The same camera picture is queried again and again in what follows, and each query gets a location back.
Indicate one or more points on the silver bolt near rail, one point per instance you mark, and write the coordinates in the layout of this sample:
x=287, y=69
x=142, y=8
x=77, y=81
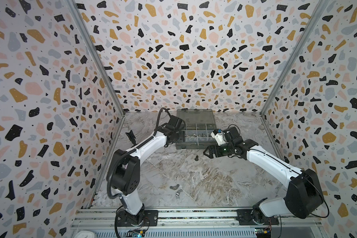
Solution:
x=178, y=192

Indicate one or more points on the green circuit board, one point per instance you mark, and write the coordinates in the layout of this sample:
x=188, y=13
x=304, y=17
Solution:
x=135, y=234

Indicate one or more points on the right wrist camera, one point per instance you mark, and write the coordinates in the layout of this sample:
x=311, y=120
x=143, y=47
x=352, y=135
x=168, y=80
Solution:
x=218, y=135

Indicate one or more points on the grey compartment organizer box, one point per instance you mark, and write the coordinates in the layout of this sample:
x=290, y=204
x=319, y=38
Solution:
x=196, y=134

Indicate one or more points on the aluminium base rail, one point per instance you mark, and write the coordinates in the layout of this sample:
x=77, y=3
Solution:
x=196, y=222

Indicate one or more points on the white object at rail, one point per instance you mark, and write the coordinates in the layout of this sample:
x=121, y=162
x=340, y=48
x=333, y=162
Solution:
x=85, y=234

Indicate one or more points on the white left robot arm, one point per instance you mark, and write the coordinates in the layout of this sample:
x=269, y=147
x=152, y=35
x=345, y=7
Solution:
x=123, y=176

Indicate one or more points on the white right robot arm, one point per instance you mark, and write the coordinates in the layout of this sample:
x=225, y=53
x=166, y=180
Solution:
x=303, y=191

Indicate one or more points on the black microphone stand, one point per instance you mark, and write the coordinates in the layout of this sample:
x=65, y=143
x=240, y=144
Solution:
x=131, y=137

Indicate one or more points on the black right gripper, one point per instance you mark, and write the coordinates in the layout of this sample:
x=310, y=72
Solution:
x=215, y=148

